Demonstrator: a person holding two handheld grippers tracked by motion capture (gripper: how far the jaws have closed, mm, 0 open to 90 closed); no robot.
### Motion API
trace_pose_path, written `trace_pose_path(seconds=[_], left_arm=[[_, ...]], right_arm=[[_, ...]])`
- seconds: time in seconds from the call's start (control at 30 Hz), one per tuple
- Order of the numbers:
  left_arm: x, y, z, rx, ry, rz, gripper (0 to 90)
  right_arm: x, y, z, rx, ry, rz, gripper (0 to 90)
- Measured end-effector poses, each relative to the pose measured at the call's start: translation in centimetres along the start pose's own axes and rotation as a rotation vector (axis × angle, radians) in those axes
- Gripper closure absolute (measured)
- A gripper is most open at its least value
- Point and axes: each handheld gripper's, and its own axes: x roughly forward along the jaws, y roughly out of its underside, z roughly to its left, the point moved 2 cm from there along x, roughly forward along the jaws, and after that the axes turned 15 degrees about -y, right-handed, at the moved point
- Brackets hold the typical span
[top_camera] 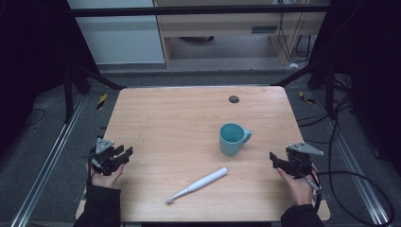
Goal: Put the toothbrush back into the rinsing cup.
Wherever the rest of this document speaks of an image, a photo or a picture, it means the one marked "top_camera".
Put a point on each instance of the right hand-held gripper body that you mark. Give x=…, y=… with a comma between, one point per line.
x=301, y=159

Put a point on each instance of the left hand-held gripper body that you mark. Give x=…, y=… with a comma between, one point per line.
x=103, y=154

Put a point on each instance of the teal mug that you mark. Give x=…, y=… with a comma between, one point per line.
x=232, y=139

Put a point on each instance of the white electric toothbrush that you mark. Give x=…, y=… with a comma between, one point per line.
x=197, y=185

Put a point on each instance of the person's left hand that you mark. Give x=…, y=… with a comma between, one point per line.
x=108, y=177

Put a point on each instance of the person's right hand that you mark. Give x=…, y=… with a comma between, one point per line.
x=298, y=189

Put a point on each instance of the yellow black striped tape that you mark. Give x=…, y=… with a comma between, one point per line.
x=306, y=97
x=101, y=101

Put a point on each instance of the black metal stand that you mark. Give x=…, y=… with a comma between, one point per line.
x=318, y=78
x=75, y=91

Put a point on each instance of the grey table grommet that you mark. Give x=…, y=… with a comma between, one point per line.
x=233, y=99

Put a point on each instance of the white cabinet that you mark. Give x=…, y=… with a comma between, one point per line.
x=119, y=34

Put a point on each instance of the wooden desk cabinet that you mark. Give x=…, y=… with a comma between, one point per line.
x=239, y=28

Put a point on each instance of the aluminium floor rail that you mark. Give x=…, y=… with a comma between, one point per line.
x=353, y=157
x=47, y=164

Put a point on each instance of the black metal frame bar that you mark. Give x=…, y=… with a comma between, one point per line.
x=195, y=11

